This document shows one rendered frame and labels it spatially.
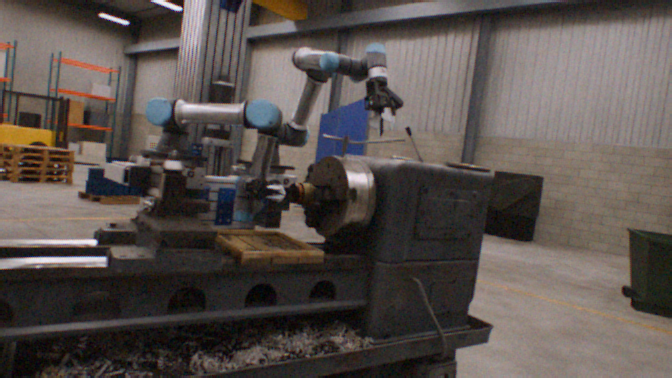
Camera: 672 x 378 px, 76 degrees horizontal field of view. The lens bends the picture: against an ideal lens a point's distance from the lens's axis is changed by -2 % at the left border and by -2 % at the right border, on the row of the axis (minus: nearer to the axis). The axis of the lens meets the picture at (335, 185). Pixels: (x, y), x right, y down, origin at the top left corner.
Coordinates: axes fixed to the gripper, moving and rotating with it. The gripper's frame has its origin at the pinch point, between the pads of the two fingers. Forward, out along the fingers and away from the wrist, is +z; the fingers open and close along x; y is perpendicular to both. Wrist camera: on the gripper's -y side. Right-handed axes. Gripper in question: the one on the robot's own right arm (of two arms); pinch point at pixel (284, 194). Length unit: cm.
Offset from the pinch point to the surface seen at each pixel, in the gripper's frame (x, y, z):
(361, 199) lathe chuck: 1.6, -24.9, 12.5
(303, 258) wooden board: -19.5, -2.5, 14.5
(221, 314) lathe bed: -37.2, 23.2, 12.9
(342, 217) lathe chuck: -5.7, -19.4, 9.9
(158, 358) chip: -53, 39, 5
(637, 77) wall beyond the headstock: 285, -981, -306
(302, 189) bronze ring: 2.4, -7.1, -0.2
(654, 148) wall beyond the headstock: 132, -994, -257
